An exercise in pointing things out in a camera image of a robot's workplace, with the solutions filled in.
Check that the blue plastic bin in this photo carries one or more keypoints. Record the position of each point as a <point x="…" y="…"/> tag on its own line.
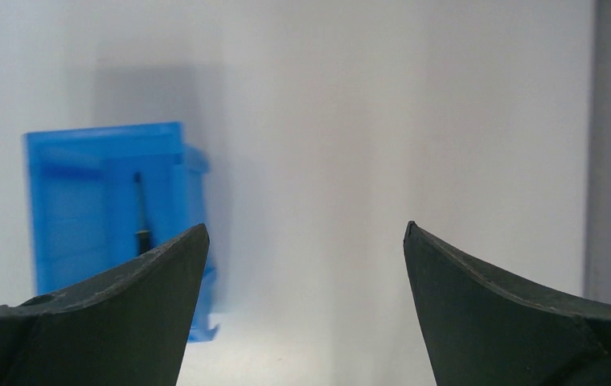
<point x="83" y="202"/>

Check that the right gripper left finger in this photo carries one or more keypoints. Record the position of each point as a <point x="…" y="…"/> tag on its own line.
<point x="126" y="326"/>

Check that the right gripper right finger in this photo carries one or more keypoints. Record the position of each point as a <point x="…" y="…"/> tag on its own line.
<point x="483" y="325"/>

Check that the black yellow screwdriver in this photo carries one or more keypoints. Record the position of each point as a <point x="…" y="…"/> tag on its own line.
<point x="143" y="234"/>

